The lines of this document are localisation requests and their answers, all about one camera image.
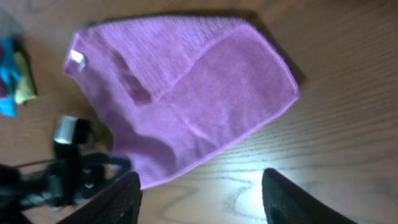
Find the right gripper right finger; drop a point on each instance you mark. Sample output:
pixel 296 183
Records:
pixel 286 203

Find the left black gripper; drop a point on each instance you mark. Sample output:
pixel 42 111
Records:
pixel 71 181

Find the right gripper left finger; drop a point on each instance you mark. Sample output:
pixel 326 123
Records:
pixel 119 204

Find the purple microfiber cloth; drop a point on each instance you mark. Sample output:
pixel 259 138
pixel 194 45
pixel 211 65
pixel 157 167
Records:
pixel 174 91

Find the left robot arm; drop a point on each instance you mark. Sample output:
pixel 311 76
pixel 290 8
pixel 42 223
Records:
pixel 11 186

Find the bottom green folded cloth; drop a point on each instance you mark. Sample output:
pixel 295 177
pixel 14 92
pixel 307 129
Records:
pixel 25 89

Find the purple folded cloth in stack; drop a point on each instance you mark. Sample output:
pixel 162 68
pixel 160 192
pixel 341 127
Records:
pixel 3 91

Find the blue folded cloth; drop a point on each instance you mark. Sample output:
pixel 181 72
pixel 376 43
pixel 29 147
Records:
pixel 10 76

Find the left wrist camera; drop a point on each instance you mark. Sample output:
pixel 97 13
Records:
pixel 71 133

